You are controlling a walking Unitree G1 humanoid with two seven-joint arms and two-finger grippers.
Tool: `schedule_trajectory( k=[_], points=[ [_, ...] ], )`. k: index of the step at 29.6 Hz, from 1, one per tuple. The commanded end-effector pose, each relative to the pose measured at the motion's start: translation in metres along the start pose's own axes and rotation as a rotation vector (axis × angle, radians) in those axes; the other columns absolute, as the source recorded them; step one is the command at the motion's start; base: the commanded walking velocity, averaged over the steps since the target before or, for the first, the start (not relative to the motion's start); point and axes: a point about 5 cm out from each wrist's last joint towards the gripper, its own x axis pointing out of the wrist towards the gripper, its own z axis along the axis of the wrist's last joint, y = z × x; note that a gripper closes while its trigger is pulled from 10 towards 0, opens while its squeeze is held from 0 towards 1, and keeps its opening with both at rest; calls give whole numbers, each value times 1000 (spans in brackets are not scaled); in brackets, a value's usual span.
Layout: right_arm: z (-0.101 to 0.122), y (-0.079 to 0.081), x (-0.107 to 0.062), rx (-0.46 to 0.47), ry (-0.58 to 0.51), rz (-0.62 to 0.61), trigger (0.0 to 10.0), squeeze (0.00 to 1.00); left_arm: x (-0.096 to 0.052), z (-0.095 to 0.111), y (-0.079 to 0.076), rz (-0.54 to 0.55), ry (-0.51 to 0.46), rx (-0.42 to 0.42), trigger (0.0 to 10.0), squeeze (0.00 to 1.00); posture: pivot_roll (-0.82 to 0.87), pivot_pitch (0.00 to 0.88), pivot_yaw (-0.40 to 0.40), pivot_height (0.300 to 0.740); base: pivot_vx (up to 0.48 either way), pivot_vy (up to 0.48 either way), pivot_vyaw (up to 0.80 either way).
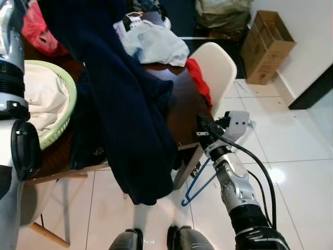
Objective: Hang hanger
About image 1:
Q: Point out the blue plastic clothes hanger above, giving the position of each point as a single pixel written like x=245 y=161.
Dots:
x=184 y=202

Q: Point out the navy knit sweater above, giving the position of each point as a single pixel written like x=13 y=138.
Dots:
x=119 y=104

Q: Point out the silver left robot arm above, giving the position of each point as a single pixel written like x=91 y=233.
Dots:
x=10 y=31

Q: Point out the red cloth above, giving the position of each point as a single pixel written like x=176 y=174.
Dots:
x=200 y=83

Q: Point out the large brown cardboard box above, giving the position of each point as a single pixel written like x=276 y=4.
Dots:
x=265 y=47

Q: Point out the light blue garment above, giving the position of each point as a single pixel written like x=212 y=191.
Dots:
x=156 y=44

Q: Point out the olive green bag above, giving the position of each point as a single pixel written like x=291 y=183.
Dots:
x=223 y=13

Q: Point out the green plastic laundry basket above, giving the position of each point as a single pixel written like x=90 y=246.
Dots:
x=70 y=114

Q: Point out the white cloth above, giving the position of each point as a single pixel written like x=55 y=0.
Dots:
x=44 y=99

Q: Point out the red plastic bag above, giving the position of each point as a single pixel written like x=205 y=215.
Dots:
x=41 y=36

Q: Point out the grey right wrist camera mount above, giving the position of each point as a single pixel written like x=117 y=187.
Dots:
x=238 y=122

